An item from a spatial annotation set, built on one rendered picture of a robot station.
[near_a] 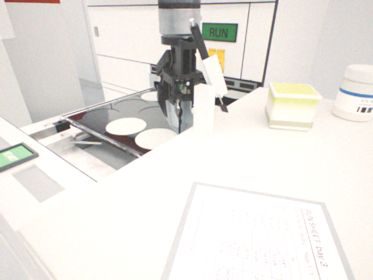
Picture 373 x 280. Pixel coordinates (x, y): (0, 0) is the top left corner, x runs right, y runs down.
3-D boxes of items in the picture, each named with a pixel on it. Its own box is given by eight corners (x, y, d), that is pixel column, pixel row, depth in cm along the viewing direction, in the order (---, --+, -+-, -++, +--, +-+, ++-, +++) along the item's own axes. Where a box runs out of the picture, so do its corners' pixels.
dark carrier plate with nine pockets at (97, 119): (155, 89, 87) (155, 88, 86) (237, 110, 68) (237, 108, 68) (67, 118, 63) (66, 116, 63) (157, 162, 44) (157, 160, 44)
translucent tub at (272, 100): (262, 114, 48) (268, 81, 44) (301, 116, 46) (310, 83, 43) (267, 129, 41) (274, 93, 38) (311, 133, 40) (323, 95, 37)
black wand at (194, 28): (193, 23, 28) (198, 16, 29) (185, 23, 29) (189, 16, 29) (226, 114, 44) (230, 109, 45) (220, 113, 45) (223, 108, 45)
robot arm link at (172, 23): (152, 9, 42) (193, 9, 45) (154, 36, 44) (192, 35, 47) (165, 9, 36) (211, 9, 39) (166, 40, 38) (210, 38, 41)
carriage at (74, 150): (53, 140, 61) (50, 130, 60) (150, 200, 41) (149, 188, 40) (19, 153, 55) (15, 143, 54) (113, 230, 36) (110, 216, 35)
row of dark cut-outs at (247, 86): (151, 71, 91) (151, 64, 89) (256, 91, 67) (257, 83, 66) (150, 71, 90) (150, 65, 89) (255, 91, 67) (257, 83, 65)
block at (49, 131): (51, 131, 59) (48, 121, 58) (58, 135, 57) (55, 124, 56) (16, 144, 54) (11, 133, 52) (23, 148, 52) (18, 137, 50)
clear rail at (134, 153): (64, 119, 64) (62, 114, 63) (163, 168, 44) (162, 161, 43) (59, 120, 63) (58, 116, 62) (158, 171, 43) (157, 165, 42)
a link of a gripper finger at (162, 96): (160, 118, 50) (157, 78, 45) (158, 115, 51) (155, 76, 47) (180, 115, 51) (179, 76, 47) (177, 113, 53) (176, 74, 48)
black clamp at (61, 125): (66, 126, 61) (64, 117, 60) (71, 128, 60) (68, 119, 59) (53, 130, 59) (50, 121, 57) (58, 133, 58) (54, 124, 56)
